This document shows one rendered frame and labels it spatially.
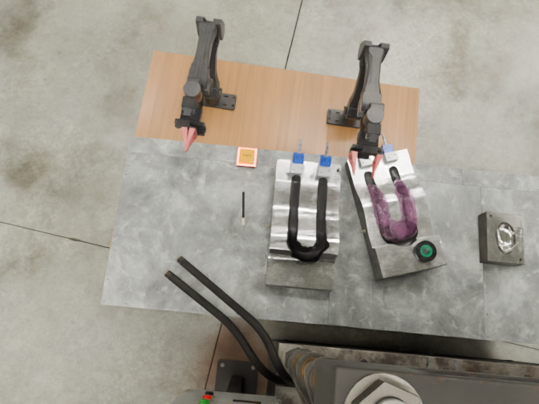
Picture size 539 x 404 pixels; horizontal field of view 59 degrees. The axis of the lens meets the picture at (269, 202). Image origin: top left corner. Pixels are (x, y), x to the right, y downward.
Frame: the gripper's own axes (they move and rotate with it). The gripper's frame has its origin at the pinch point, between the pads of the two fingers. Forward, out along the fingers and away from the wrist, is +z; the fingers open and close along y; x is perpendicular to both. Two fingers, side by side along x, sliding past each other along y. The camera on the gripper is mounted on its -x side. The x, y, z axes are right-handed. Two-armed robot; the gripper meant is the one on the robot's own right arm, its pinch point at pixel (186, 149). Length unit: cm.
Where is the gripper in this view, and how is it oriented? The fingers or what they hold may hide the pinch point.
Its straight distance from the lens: 164.1
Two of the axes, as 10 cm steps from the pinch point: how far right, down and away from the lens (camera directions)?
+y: 9.9, 1.4, 0.1
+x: -0.4, 2.2, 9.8
